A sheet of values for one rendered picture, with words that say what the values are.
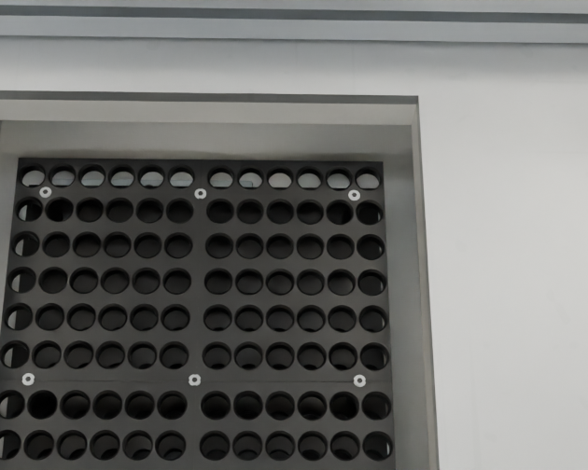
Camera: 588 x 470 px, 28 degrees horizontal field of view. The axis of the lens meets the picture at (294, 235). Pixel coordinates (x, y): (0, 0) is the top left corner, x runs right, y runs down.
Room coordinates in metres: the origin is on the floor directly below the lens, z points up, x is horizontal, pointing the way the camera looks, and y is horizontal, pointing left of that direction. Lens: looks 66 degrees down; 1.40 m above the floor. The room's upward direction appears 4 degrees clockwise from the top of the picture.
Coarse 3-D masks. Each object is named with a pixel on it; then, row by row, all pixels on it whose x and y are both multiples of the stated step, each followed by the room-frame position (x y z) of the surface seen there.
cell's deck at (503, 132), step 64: (0, 64) 0.28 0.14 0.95; (64, 64) 0.28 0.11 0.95; (128, 64) 0.29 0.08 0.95; (192, 64) 0.29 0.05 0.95; (256, 64) 0.29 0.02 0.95; (320, 64) 0.29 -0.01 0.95; (384, 64) 0.30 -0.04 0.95; (448, 64) 0.30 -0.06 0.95; (512, 64) 0.30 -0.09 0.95; (576, 64) 0.31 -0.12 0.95; (448, 128) 0.27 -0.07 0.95; (512, 128) 0.27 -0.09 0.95; (576, 128) 0.27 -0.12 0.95; (448, 192) 0.23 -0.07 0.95; (512, 192) 0.24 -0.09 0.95; (576, 192) 0.24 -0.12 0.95; (448, 256) 0.20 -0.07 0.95; (512, 256) 0.21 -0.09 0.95; (576, 256) 0.21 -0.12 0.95; (448, 320) 0.17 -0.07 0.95; (512, 320) 0.18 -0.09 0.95; (576, 320) 0.18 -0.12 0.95; (448, 384) 0.15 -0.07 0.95; (512, 384) 0.15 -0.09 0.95; (576, 384) 0.15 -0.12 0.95; (448, 448) 0.12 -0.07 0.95; (512, 448) 0.12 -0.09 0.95; (576, 448) 0.12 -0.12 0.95
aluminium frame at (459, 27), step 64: (0, 0) 0.30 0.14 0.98; (64, 0) 0.30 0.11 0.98; (128, 0) 0.30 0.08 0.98; (192, 0) 0.30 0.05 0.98; (256, 0) 0.30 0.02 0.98; (320, 0) 0.31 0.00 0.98; (384, 0) 0.31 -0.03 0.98; (448, 0) 0.31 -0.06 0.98; (512, 0) 0.31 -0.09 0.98; (576, 0) 0.31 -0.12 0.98
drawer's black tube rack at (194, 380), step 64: (64, 192) 0.24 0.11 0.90; (64, 256) 0.21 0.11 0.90; (128, 256) 0.21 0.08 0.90; (192, 256) 0.21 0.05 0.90; (256, 256) 0.22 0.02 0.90; (320, 256) 0.22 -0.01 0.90; (384, 256) 0.22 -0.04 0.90; (64, 320) 0.18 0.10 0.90; (128, 320) 0.18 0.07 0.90; (192, 320) 0.18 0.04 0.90; (256, 320) 0.19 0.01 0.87; (320, 320) 0.20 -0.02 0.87; (384, 320) 0.19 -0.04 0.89; (0, 384) 0.14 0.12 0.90; (64, 384) 0.15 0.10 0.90; (128, 384) 0.15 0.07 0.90; (192, 384) 0.15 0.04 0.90; (256, 384) 0.15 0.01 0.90; (320, 384) 0.16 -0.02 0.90; (384, 384) 0.16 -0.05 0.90; (64, 448) 0.13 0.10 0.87; (128, 448) 0.13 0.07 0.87; (192, 448) 0.12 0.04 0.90; (256, 448) 0.13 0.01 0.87; (320, 448) 0.13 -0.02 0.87; (384, 448) 0.14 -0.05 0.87
